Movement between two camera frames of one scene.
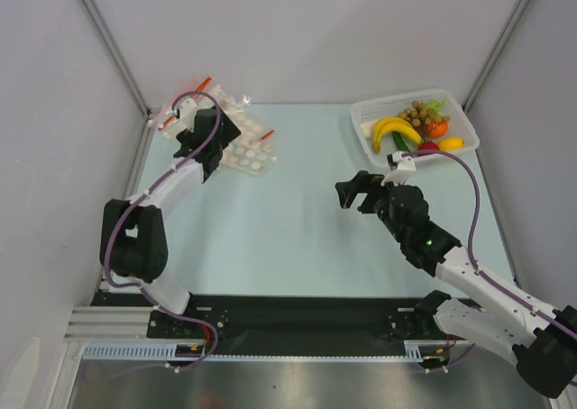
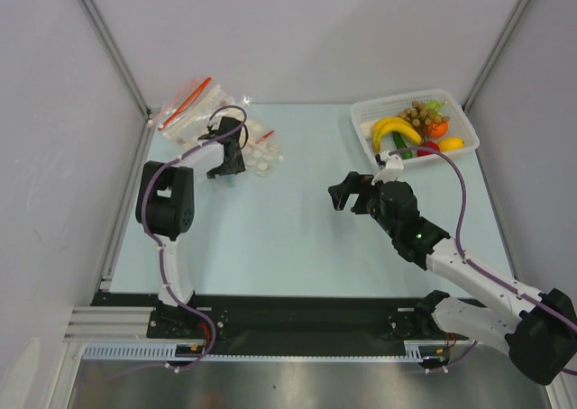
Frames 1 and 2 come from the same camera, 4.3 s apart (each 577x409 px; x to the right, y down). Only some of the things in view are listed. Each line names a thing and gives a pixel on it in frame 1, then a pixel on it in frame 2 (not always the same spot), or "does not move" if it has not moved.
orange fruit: (437, 129) does not move
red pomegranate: (428, 145) does not move
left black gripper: (227, 132) to (236, 167)
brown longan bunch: (421, 116) does not move
